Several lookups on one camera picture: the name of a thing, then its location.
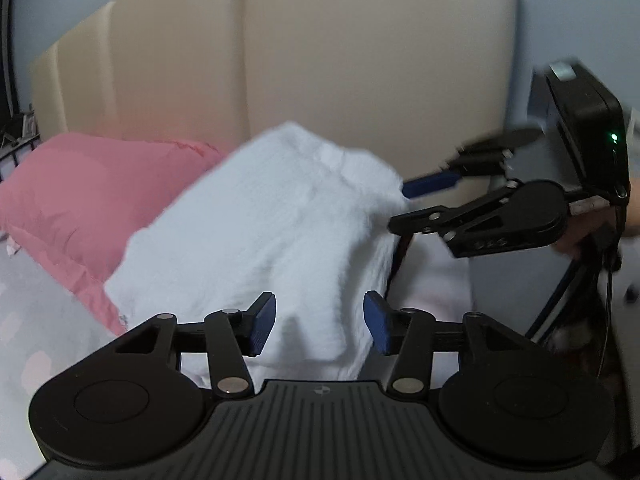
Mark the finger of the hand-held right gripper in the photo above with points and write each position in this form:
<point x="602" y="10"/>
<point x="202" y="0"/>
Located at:
<point x="430" y="184"/>
<point x="425" y="220"/>

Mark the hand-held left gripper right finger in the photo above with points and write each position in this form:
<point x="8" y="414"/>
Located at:
<point x="376" y="325"/>

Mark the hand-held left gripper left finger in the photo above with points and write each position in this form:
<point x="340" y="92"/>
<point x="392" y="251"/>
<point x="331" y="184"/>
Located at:
<point x="264" y="322"/>

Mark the large white muslin garment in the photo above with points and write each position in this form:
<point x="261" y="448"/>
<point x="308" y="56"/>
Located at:
<point x="275" y="210"/>

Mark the person's right hand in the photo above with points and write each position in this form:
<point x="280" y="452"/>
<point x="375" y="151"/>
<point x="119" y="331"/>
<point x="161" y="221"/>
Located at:
<point x="572" y="240"/>

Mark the beige padded headboard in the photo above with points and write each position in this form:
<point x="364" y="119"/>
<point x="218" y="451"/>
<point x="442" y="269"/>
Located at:
<point x="350" y="60"/>

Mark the polka dot bed sheet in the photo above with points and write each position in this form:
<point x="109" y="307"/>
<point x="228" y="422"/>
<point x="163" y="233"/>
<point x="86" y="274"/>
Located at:
<point x="40" y="335"/>

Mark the black sliding wardrobe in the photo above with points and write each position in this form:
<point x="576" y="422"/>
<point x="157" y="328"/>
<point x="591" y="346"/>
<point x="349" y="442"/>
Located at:
<point x="6" y="35"/>

